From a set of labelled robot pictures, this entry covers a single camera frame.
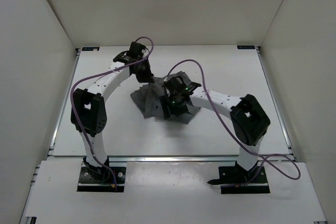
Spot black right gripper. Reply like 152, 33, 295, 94
160, 93, 187, 120

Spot grey pleated skirt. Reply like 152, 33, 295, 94
130, 71, 200, 124

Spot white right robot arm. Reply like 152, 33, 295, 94
160, 85, 270, 183

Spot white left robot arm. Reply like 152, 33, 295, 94
70, 46, 153, 187

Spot left corner label sticker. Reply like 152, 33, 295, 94
81, 47, 100, 51

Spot corner label sticker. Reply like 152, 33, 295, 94
237, 45, 255, 50
81, 47, 100, 51

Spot right corner label sticker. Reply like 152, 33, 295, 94
237, 45, 255, 50

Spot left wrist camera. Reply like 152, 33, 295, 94
113, 41, 146, 65

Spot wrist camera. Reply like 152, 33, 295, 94
163, 76, 201, 96
113, 41, 146, 65

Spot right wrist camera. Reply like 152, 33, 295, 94
163, 76, 201, 96

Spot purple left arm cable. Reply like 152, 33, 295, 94
70, 36, 154, 190

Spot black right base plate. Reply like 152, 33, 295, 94
207, 166, 270, 194

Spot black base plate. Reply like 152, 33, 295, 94
207, 166, 270, 194
77, 163, 127, 193

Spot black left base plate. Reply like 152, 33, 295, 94
77, 163, 127, 193

